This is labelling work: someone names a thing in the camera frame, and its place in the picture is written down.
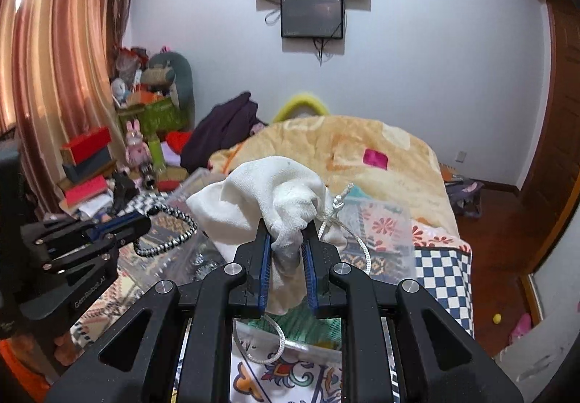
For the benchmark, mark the green storage basket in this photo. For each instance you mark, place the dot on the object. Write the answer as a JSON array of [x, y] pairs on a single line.
[[161, 115]]

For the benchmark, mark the green knitted cloth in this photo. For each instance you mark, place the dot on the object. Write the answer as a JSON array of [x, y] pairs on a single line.
[[301, 326]]

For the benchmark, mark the orange fleece blanket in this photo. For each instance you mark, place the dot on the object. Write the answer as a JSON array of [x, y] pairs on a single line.
[[387, 163]]

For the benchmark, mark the purple bag on floor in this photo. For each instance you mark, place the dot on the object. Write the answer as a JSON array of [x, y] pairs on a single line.
[[464, 196]]

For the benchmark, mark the white wardrobe with hearts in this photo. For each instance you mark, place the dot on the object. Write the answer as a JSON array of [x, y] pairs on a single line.
[[544, 363]]

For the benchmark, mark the pink rabbit plush toy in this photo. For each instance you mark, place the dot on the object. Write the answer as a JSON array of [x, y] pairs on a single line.
[[137, 151]]

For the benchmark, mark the dark purple garment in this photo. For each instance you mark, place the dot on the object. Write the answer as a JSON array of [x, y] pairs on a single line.
[[228, 124]]

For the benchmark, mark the white drawstring pouch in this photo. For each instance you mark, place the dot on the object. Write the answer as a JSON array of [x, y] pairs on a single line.
[[280, 192]]

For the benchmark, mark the striped orange curtain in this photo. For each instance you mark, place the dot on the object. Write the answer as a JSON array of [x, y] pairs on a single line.
[[57, 60]]

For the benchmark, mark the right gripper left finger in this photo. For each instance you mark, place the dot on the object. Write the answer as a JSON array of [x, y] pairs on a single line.
[[174, 328]]

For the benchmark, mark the red box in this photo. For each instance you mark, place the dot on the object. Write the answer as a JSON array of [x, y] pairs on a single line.
[[84, 146]]

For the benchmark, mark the patterned bed cover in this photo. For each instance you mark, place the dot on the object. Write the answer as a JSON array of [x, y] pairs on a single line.
[[175, 343]]

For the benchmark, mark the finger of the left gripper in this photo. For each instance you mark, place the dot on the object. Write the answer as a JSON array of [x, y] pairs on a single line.
[[129, 227], [65, 251]]

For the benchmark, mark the grey plush toy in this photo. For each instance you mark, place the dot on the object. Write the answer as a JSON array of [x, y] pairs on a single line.
[[170, 73]]

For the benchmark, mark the clear plastic storage bin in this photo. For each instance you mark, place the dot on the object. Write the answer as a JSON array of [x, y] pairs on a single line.
[[375, 235]]

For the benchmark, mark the small wall monitor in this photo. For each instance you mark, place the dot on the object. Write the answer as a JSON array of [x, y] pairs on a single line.
[[312, 19]]

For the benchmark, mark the brown wooden door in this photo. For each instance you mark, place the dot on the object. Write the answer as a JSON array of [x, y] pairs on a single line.
[[551, 188]]

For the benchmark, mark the yellow round cushion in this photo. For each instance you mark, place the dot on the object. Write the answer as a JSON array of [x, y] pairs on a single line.
[[299, 104]]

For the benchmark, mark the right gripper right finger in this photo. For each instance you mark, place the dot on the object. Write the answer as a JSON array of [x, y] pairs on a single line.
[[398, 342]]

